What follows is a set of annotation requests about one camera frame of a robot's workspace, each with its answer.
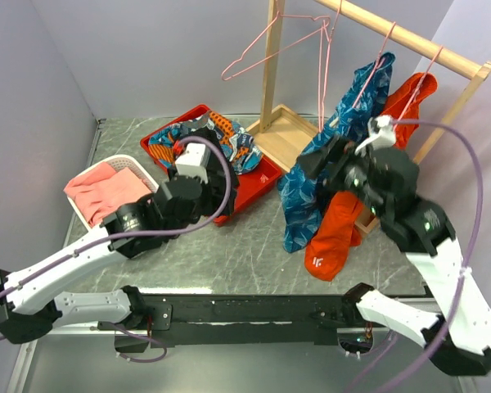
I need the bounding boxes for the pink cloth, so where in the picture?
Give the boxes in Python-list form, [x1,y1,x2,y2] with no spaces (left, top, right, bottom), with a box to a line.
[64,162,151,227]

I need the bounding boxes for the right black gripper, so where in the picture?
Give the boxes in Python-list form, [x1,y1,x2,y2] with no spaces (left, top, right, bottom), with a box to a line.
[295,133,389,219]

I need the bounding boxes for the white perforated basket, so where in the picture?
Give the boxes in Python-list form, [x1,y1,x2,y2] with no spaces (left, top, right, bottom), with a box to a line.
[66,155,158,231]

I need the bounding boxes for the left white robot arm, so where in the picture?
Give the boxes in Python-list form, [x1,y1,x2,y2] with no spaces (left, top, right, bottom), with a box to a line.
[0,174,238,344]

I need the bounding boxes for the orange dotted patterned shorts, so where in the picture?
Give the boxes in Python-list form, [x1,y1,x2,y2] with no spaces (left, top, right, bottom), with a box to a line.
[147,111,263,175]

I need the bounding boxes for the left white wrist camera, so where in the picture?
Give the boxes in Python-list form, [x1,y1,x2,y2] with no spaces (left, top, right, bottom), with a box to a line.
[174,142,210,183]

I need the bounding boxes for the pink wire hanger with shorts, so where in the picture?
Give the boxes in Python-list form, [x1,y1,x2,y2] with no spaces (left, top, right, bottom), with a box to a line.
[398,45,444,120]

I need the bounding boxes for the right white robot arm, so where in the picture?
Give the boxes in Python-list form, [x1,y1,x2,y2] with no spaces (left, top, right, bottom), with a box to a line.
[297,137,491,377]

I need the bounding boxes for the wooden clothes rack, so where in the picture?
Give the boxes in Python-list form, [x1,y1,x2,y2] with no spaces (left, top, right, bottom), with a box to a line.
[245,0,491,235]

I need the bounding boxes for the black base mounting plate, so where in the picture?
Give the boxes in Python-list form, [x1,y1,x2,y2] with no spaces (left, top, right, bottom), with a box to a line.
[121,294,370,348]

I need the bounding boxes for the black garment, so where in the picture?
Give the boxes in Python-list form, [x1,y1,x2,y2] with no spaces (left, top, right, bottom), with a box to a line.
[191,127,239,194]

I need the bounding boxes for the blue leaf-print shorts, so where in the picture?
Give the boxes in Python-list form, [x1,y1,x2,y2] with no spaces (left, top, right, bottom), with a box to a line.
[277,51,396,254]

